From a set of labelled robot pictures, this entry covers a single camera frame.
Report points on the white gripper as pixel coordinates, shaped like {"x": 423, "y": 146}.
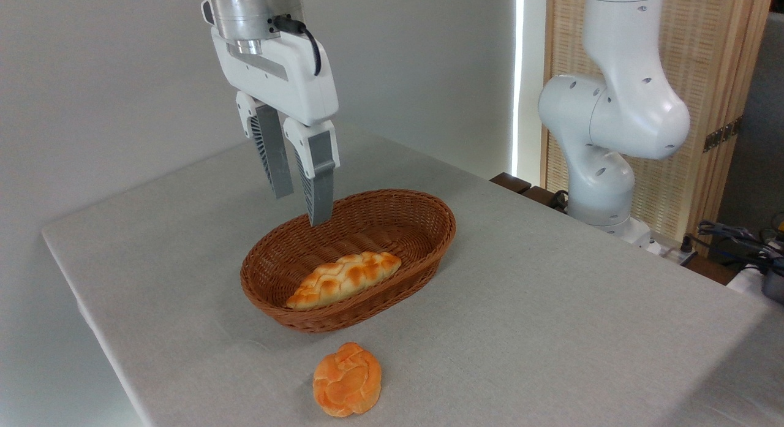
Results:
{"x": 282, "y": 75}

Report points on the round orange bread roll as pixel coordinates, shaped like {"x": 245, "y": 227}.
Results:
{"x": 346, "y": 381}

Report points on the long braided bread loaf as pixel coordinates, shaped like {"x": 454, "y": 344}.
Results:
{"x": 343, "y": 279}

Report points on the brown wicker oval basket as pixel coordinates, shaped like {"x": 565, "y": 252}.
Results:
{"x": 275, "y": 261}

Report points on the dark brown wooden bench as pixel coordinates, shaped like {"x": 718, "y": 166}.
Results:
{"x": 513, "y": 183}

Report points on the grey tablecloth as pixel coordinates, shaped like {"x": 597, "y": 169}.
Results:
{"x": 551, "y": 329}

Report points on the white power strip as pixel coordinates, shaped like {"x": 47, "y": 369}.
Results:
{"x": 670, "y": 253}

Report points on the dark metal screen hinge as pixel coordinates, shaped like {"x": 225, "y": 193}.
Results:
{"x": 723, "y": 135}

